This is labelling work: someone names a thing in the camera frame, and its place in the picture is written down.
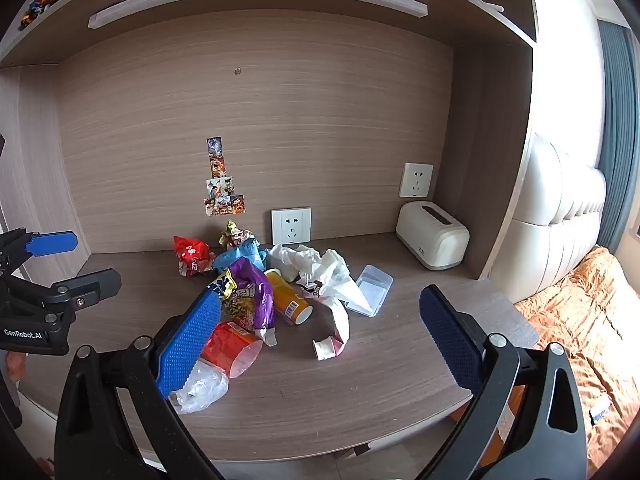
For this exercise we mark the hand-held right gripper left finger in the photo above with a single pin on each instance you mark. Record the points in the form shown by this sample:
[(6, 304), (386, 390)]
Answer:
[(190, 345)]

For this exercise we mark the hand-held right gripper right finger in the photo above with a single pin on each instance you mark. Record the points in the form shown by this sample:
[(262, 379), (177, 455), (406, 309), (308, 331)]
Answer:
[(450, 340)]

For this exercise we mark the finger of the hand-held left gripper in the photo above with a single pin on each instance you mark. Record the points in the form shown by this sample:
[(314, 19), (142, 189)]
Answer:
[(90, 282), (50, 243)]

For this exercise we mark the red plastic cup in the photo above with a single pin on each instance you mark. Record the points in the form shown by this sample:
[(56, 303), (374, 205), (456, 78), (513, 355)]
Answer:
[(230, 347)]

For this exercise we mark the clear plastic bag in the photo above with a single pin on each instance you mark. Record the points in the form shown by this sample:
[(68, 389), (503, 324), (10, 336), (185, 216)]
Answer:
[(200, 390)]

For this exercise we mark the purple snack packet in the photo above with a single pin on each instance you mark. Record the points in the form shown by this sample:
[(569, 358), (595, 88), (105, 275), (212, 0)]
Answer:
[(250, 300)]

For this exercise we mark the red snack packet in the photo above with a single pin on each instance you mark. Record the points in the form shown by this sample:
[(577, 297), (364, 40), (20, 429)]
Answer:
[(192, 255)]

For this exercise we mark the clear plastic container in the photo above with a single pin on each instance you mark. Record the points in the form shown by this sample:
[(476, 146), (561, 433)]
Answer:
[(375, 287)]

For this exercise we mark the blue snack packet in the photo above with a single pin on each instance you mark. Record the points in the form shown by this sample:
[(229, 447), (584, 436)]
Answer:
[(240, 259)]

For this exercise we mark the orange drink can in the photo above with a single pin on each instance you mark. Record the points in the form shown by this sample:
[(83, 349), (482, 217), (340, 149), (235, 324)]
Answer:
[(290, 300)]

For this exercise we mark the white plastic wrapper strip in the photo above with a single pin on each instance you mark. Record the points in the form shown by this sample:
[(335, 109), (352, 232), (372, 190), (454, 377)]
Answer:
[(341, 322)]

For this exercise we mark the colourful candy wrapper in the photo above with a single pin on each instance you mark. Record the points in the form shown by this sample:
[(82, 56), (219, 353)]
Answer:
[(234, 234)]

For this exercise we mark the small white yogurt cup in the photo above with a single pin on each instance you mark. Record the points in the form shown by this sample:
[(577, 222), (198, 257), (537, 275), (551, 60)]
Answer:
[(324, 349)]

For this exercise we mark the white plastic bag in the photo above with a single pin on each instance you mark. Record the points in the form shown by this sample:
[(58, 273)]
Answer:
[(292, 260)]

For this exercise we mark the white tissue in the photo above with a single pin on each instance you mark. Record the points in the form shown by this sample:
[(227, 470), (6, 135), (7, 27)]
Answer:
[(332, 270)]

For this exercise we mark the white tissue box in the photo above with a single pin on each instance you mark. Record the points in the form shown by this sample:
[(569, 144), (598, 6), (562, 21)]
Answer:
[(432, 240)]

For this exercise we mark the orange bed sheet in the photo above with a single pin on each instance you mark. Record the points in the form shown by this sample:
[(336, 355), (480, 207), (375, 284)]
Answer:
[(590, 320)]

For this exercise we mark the cream padded headboard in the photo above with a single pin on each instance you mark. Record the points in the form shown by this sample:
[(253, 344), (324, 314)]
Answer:
[(550, 220)]

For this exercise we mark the column of picture stickers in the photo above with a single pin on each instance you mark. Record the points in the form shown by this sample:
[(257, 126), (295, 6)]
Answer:
[(222, 185)]

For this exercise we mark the white blue paper packet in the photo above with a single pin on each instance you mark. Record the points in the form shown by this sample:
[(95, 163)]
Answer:
[(600, 407)]

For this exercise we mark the wooden desk unit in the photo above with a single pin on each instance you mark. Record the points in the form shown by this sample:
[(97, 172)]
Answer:
[(490, 160)]

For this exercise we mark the grey-blue curtain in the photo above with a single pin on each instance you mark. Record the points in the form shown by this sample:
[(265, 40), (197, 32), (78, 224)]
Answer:
[(617, 135)]

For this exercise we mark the white light bar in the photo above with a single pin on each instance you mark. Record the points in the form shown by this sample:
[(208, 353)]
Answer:
[(250, 2)]

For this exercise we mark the white wall socket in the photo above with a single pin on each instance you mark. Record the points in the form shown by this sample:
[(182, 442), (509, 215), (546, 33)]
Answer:
[(291, 226), (416, 180)]

